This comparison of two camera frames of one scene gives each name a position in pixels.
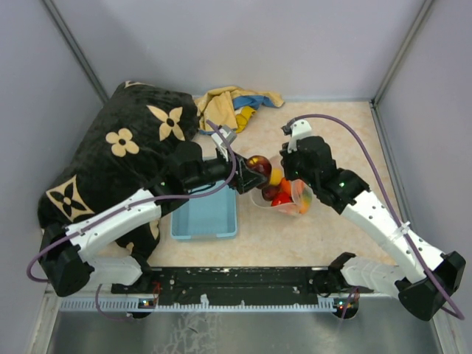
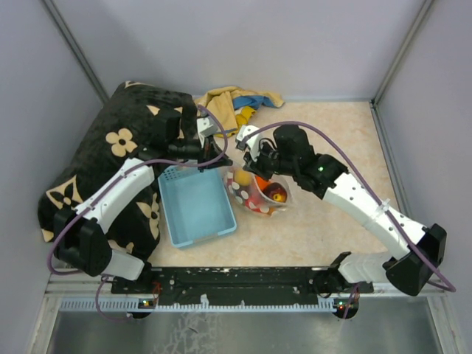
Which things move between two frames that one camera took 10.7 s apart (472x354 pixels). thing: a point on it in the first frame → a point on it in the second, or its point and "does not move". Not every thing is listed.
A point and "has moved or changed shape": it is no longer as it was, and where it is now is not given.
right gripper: (286, 157) → (256, 166)
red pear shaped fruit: (282, 198) → (254, 203)
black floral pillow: (121, 155) does not move
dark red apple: (259, 164) has moved or changed shape
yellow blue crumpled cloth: (231, 106) does not move
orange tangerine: (285, 186) has moved or changed shape
